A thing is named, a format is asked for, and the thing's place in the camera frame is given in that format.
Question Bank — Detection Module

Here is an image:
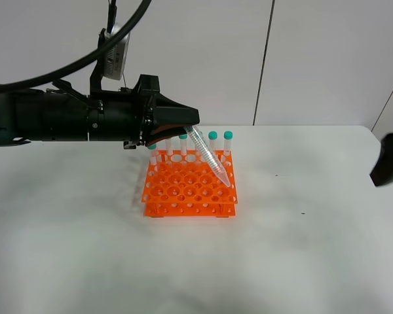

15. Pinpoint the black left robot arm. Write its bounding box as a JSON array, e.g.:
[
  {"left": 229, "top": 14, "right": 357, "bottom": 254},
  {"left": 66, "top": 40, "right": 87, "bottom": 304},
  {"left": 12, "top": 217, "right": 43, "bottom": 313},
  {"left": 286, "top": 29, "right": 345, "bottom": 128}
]
[{"left": 0, "top": 75, "right": 200, "bottom": 149}]

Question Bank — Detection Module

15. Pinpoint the orange test tube rack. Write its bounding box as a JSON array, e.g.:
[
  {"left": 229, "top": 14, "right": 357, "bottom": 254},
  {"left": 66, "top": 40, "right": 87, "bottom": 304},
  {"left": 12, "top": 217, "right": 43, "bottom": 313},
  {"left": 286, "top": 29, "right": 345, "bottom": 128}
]
[{"left": 141, "top": 150, "right": 238, "bottom": 218}]

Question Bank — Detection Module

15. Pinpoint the green-capped test tube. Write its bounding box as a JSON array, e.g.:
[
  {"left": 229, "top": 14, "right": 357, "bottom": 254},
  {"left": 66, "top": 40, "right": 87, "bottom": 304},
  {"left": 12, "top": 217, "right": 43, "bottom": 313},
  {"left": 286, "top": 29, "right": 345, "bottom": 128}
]
[{"left": 184, "top": 126, "right": 231, "bottom": 188}]

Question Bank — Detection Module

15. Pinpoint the second row left tube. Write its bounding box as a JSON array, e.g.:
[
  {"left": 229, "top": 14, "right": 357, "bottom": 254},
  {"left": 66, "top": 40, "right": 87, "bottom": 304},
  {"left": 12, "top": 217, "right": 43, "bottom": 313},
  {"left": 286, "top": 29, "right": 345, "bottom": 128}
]
[{"left": 148, "top": 144, "right": 160, "bottom": 171}]

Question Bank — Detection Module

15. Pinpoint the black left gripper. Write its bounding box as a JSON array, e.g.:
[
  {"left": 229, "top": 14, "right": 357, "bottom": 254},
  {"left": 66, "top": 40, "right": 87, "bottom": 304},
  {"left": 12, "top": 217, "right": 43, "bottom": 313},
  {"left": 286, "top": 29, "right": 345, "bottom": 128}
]
[{"left": 87, "top": 75, "right": 200, "bottom": 149}]

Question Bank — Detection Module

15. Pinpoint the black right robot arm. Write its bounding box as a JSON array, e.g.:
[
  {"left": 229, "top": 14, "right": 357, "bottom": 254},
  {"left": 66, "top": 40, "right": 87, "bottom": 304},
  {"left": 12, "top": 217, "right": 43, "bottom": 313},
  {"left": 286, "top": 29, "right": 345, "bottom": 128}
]
[{"left": 369, "top": 133, "right": 393, "bottom": 187}]

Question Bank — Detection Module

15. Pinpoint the black left camera cable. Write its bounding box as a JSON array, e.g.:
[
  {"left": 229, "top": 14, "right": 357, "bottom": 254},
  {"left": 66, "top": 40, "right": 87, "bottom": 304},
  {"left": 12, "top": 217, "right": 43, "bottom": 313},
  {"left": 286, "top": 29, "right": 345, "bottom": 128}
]
[{"left": 0, "top": 0, "right": 153, "bottom": 94}]

